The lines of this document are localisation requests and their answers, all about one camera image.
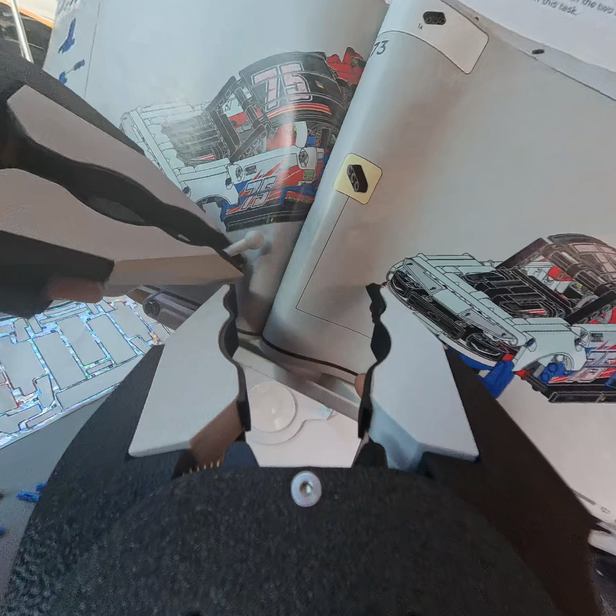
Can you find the scattered small blue bricks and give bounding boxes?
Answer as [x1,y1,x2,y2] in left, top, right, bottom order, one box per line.
[0,483,46,535]

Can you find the printed white paper sheet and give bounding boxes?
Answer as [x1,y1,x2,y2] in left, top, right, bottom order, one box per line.
[450,0,616,103]

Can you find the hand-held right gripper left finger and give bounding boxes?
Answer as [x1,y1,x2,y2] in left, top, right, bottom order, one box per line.
[129,284,252,468]

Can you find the brick set instruction booklet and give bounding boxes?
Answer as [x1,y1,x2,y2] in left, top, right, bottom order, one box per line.
[42,0,616,525]

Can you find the holographic sticker sheet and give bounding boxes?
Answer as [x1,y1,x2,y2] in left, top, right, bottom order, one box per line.
[0,295,172,449]

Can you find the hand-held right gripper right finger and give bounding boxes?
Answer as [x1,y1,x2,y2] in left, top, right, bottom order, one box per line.
[357,283,479,471]

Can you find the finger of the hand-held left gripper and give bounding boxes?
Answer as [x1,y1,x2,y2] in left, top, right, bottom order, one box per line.
[0,168,244,304]
[6,85,234,251]

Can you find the white book stand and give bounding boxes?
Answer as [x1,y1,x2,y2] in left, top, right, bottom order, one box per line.
[140,232,373,468]

